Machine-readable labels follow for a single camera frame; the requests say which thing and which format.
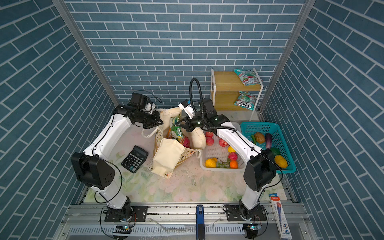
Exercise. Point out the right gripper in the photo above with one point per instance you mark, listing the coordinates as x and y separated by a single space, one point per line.
188 125

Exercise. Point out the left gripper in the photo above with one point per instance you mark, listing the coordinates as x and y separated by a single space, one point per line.
156 118

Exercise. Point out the green snack bag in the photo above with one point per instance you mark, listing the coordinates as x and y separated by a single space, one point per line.
175 132

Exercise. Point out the pink dragon fruit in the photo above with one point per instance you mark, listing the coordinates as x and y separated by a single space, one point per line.
186 142

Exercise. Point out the cream floral tote bag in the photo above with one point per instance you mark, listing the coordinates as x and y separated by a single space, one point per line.
169 153

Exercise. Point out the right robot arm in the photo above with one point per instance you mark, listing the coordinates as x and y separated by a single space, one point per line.
260 164

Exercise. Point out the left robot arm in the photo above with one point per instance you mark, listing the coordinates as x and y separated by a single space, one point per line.
92 166

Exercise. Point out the teal Fox's candy bag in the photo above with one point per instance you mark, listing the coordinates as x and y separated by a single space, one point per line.
246 100

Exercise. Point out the teal candy bag upper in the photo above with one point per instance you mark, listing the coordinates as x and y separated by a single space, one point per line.
247 77

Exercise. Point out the red apple right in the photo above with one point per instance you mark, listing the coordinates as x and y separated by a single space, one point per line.
209 134

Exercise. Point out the red apple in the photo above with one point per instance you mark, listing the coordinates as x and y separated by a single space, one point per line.
209 141
209 134

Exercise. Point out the red apple left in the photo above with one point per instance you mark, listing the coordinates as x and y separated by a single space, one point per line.
209 141

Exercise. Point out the floral table mat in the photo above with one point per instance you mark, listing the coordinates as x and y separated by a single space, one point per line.
188 183

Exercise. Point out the white plastic basket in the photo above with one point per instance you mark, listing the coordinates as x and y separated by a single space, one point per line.
221 153

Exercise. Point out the small yellow fruit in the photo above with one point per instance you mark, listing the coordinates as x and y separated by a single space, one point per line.
231 150

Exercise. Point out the yellow lemon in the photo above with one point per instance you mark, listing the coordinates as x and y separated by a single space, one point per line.
211 163

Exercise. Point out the black calculator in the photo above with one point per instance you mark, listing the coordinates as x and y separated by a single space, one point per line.
135 159

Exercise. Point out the white wooden shelf rack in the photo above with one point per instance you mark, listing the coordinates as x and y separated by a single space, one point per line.
225 88

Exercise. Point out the green grapes bunch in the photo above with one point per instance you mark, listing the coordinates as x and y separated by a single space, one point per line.
223 165

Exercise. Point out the pink peach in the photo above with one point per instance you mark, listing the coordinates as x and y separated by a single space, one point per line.
232 156

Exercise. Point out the orange in white basket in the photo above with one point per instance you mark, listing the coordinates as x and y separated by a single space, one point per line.
233 164

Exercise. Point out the green chili pepper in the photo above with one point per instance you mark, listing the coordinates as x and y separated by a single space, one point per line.
253 139

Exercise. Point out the brown potato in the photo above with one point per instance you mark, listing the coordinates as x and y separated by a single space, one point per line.
260 138

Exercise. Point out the teal plastic basket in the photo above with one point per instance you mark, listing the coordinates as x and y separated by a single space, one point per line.
279 139

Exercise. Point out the purple eggplant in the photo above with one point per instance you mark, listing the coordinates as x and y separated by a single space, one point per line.
269 139

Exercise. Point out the green bell pepper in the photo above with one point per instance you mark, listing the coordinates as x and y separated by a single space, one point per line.
275 151

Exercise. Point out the blue black handheld device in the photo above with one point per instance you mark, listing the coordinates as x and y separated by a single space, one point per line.
200 223

